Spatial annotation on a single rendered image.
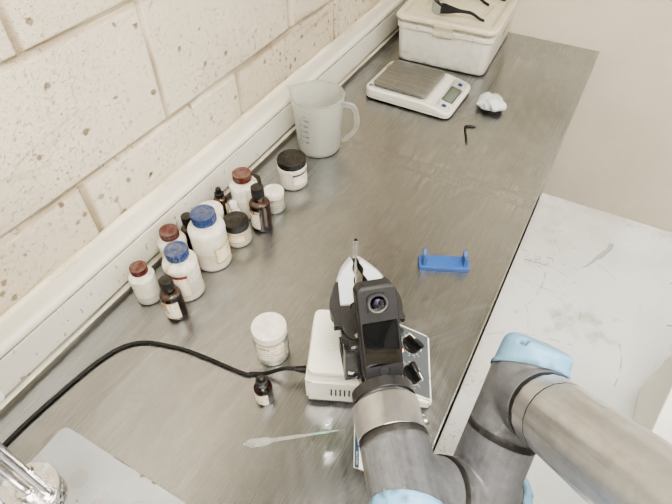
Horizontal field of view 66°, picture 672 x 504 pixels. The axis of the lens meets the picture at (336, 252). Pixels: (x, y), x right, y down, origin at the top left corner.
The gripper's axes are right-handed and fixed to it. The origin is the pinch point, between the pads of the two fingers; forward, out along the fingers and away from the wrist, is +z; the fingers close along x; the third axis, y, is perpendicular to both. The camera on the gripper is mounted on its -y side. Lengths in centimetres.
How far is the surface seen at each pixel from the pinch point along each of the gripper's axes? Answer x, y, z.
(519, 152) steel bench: 52, 25, 54
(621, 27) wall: 102, 15, 101
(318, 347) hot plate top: -5.7, 17.3, -1.5
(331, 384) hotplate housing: -4.4, 19.7, -6.9
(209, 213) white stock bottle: -22.4, 12.6, 27.5
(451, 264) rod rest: 23.5, 24.6, 19.0
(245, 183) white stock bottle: -15.9, 15.8, 39.8
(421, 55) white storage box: 39, 21, 102
